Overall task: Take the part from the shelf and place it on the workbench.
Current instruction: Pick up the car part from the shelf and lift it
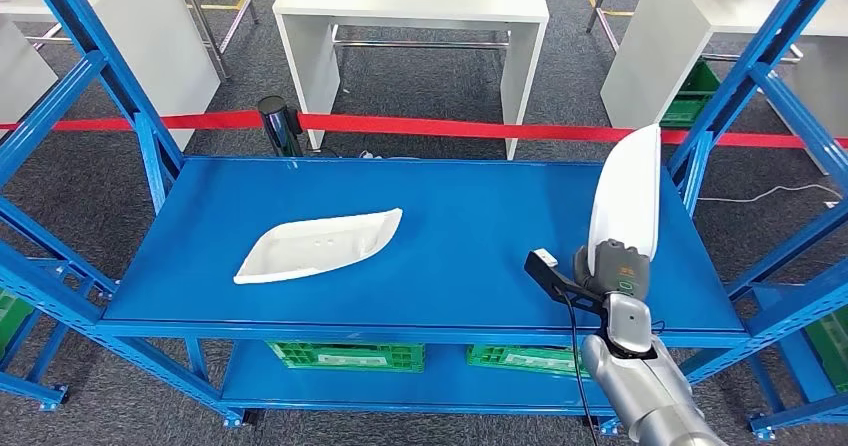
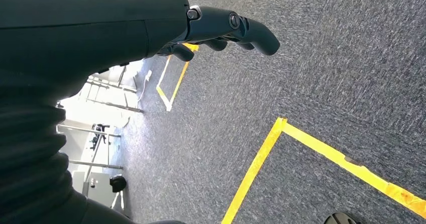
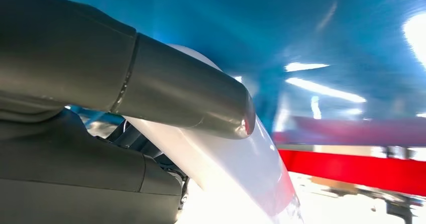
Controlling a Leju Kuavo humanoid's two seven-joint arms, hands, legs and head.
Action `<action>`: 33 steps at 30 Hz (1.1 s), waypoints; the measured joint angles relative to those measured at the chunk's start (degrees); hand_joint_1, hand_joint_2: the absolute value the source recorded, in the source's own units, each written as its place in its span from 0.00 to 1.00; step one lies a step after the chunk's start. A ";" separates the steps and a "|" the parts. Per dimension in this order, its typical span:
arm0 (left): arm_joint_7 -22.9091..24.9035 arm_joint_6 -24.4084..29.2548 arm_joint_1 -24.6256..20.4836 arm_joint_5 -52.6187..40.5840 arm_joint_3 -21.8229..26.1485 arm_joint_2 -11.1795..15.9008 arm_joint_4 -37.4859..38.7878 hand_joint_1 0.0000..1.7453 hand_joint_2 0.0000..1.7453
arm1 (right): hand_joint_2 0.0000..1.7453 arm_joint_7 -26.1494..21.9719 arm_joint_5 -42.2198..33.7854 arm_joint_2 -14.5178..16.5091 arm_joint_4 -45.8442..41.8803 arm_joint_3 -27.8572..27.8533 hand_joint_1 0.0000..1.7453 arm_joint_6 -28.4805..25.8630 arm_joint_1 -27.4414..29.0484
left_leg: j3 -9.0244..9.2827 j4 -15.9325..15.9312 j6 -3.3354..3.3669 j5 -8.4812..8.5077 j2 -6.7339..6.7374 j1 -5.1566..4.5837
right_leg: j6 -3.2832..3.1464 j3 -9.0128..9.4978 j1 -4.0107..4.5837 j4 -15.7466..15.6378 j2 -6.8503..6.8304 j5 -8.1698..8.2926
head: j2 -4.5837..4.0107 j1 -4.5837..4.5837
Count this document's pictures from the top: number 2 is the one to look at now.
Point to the black round object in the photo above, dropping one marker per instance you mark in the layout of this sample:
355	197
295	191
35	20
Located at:
118	184

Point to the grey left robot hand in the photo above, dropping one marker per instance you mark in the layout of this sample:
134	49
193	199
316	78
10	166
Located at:
100	23

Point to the dark rounded object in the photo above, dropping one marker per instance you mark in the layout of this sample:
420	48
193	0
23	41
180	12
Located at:
342	219

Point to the yellow tape square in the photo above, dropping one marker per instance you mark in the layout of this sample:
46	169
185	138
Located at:
258	162
181	79

